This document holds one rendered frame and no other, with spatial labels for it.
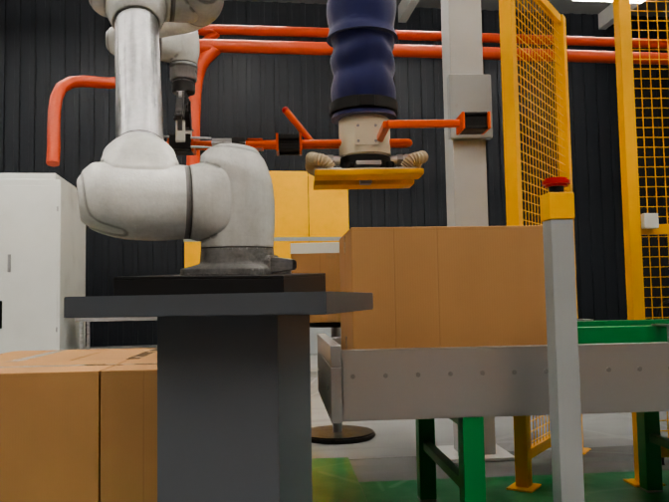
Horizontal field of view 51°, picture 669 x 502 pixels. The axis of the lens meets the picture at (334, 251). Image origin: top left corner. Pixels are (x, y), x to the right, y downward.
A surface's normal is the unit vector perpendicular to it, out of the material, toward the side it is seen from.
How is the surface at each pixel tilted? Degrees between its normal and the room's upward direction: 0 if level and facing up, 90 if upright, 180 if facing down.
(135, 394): 90
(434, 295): 90
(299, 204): 90
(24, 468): 90
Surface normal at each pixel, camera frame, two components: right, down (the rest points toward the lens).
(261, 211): 0.68, -0.01
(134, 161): 0.19, -0.54
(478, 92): 0.07, -0.07
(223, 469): -0.22, -0.06
